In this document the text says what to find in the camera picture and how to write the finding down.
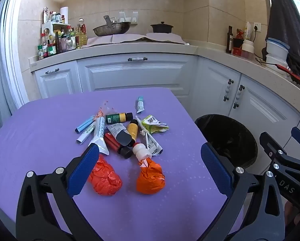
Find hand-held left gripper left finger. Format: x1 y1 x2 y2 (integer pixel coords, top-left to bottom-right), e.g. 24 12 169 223
16 144 103 241

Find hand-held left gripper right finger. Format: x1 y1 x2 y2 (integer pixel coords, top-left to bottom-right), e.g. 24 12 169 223
200 143 286 241

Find orange plastic bag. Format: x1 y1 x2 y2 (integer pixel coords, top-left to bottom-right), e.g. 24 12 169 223
136 157 166 194
88 154 123 196

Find black trash bin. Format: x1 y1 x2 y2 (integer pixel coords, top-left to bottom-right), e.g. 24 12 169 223
194 114 259 175

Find red tube with black cap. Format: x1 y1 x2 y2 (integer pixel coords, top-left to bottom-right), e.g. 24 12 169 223
104 132 133 159

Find large white squeezed tube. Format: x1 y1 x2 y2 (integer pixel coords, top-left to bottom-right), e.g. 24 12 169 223
88 117 110 155

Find grey tube with black cap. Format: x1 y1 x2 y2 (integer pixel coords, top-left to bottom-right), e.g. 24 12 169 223
107 124 133 146

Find long white wrapper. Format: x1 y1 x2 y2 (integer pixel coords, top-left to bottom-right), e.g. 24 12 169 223
135 115 163 157

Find green white wrapper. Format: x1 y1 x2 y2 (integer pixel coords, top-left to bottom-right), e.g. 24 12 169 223
141 115 170 135

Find white printed paper strip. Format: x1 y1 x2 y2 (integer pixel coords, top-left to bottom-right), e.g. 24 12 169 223
76 127 96 145

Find light blue paper wrapper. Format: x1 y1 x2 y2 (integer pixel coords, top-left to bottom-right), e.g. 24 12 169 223
75 115 96 134

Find purple table mat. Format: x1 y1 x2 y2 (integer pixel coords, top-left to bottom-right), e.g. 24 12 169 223
0 88 243 241

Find clear wrapper with orange dots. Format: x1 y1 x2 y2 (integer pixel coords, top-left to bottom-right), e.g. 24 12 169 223
95 100 118 121

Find green bottle with yellow label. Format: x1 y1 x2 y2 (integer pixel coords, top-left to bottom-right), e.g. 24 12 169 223
105 112 133 124

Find yellow bottle with black cap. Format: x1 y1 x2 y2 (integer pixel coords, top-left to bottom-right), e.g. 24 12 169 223
126 119 140 147

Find small teal white tube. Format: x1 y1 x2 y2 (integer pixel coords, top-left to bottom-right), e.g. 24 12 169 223
136 96 145 113

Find stacked white containers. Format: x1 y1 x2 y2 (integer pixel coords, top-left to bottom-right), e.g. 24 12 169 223
265 38 290 74

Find white jar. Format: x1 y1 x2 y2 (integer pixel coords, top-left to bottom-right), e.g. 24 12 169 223
241 40 256 61

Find white kitchen cabinet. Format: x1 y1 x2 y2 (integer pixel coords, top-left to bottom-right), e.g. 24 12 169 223
31 53 300 156

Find dark glass bottle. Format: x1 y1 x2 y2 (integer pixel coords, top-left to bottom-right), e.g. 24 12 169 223
226 26 234 54

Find white upright packet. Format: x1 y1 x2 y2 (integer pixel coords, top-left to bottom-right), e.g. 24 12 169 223
244 21 253 42

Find dark hanging cloth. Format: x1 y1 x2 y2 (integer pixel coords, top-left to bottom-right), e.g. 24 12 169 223
265 0 300 74

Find group of condiment bottles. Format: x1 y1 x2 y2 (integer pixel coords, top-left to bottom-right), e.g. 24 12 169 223
37 5 87 61

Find white stove cover cloth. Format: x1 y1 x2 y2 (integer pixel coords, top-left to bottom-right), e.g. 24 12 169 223
86 33 187 48

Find metal wok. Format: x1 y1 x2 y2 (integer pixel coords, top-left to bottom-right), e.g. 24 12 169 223
93 15 131 37

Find black lidded pot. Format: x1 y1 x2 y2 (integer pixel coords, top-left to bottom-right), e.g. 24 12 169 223
150 21 174 34

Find white spice rack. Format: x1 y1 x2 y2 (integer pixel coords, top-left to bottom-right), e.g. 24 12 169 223
42 22 72 56

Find paper towel roll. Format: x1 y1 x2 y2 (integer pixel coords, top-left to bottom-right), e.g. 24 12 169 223
60 6 69 24

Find vertical cabinet handle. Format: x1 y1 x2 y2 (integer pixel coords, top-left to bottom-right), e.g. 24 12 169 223
223 79 234 102
233 85 245 109

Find red-handled tool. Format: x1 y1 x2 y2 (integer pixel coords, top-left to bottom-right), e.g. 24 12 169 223
275 64 300 86

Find black power cable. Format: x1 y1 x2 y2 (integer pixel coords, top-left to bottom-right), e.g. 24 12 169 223
254 31 277 66

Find white wall sockets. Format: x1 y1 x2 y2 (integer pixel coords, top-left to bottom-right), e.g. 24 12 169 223
118 11 139 26

